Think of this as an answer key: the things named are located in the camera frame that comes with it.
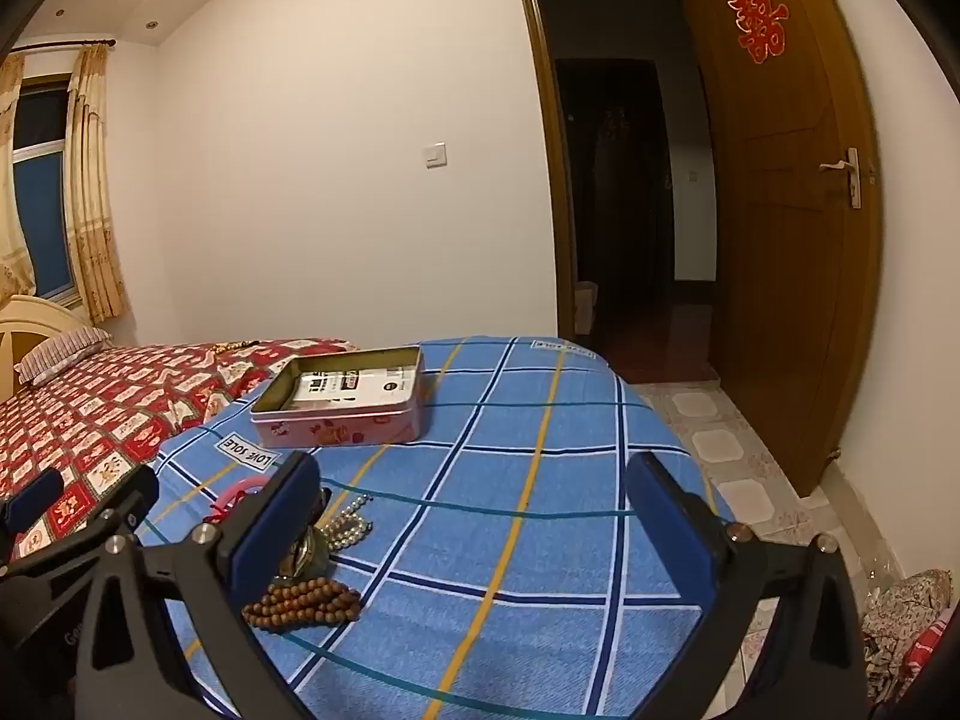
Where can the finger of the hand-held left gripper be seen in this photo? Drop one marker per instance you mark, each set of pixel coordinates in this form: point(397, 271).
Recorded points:
point(30, 504)
point(112, 510)

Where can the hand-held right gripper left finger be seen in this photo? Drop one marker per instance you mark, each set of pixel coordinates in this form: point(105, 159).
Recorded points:
point(274, 525)

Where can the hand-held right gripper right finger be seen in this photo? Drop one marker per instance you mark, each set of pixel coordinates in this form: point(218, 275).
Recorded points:
point(669, 521)

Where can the pink bangle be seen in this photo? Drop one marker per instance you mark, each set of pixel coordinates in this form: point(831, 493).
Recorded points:
point(232, 499)

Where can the pink tin box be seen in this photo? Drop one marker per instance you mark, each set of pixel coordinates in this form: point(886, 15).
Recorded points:
point(337, 420)

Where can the red patterned bed sheet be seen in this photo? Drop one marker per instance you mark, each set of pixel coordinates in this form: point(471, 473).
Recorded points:
point(112, 405)

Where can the blue plaid blanket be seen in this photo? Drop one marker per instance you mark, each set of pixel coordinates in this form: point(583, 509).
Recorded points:
point(525, 577)

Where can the striped pillow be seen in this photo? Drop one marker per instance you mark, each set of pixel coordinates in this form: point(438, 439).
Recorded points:
point(64, 351)

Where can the black and white printed card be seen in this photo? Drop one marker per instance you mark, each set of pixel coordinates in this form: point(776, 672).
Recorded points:
point(352, 382)

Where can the cream bed headboard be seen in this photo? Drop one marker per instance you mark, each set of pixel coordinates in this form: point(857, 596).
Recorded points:
point(19, 322)

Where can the cardboard box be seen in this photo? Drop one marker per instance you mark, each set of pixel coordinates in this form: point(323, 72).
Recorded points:
point(586, 307)

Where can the patterned cloth pile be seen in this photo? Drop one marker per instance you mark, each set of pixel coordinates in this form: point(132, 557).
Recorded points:
point(900, 615)

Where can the window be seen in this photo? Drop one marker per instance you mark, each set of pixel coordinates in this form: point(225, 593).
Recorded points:
point(45, 202)

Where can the wooden door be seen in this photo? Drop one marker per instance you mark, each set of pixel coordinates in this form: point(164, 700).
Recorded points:
point(780, 240)

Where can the narrow beige curtain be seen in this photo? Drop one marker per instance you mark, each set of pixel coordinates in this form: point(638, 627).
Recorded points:
point(94, 187)

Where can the curtain rod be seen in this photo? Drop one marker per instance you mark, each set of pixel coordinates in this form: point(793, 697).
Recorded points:
point(52, 47)

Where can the red paper door decoration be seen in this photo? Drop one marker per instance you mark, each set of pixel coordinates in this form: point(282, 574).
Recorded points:
point(759, 19)

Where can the white light switch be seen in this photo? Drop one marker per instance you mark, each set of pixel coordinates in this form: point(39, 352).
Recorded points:
point(434, 154)

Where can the wooden door frame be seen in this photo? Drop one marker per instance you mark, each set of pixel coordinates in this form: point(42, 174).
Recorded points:
point(544, 127)

